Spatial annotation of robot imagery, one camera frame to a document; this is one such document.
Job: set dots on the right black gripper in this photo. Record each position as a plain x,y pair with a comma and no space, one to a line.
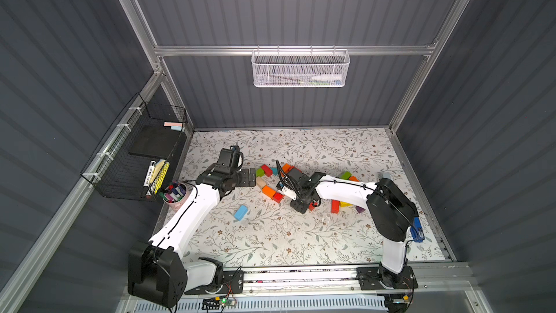
297,184

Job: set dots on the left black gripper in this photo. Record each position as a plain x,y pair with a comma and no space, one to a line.
239,177

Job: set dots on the natural wood block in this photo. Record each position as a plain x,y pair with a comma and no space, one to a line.
260,182

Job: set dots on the orange rectangular block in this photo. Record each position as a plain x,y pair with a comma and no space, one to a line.
286,168

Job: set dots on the small red block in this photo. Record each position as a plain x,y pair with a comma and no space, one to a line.
278,197

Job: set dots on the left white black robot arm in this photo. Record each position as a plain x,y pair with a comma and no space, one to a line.
186,226

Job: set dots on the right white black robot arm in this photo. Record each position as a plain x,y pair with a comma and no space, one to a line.
395,217

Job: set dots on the light blue block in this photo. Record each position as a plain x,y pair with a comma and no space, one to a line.
241,212

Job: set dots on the pink pen cup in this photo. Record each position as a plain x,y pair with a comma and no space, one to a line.
175,195

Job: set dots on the yellow highlighter pack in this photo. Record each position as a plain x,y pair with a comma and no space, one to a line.
158,176

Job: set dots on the white marker in basket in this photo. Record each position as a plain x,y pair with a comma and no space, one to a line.
329,79

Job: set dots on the blue stapler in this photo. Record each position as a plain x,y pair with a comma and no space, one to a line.
417,232

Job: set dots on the black wire mesh basket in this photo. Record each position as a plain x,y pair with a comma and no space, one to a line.
146,133

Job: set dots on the white wire mesh basket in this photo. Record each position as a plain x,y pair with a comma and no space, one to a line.
294,68

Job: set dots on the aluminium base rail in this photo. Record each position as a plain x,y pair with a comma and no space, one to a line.
339,279

